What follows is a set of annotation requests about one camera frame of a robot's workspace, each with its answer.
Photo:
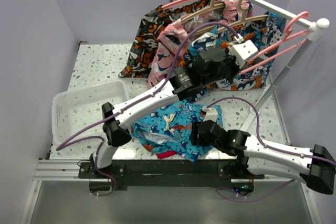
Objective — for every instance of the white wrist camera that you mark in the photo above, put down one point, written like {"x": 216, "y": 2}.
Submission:
{"x": 210, "y": 114}
{"x": 243, "y": 51}

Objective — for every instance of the blue shark print shorts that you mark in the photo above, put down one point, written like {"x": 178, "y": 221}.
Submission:
{"x": 169, "y": 129}

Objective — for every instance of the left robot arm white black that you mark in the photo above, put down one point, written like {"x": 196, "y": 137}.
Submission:
{"x": 211, "y": 65}

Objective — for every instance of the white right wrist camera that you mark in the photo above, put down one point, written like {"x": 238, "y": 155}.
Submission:
{"x": 210, "y": 114}

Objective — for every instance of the black orange camo shorts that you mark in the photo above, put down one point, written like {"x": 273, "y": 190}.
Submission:
{"x": 146, "y": 42}

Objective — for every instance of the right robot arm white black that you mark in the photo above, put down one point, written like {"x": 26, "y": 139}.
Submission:
{"x": 314, "y": 167}

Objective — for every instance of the red folded cloth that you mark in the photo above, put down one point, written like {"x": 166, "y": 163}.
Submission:
{"x": 166, "y": 154}

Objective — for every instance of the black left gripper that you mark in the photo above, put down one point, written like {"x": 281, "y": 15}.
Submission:
{"x": 235, "y": 66}

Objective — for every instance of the beige hanger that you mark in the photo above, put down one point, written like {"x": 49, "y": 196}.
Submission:
{"x": 242, "y": 9}
{"x": 213, "y": 5}

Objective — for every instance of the beige hanger front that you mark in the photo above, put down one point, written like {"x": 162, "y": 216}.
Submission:
{"x": 242, "y": 9}

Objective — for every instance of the beige hanger middle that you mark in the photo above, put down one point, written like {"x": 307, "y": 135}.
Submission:
{"x": 213, "y": 5}

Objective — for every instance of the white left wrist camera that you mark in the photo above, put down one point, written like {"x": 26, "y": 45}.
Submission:
{"x": 243, "y": 51}

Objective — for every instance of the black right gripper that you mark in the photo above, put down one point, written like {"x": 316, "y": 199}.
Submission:
{"x": 193, "y": 136}

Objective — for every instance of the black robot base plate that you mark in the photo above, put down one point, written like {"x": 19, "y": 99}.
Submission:
{"x": 176, "y": 173}

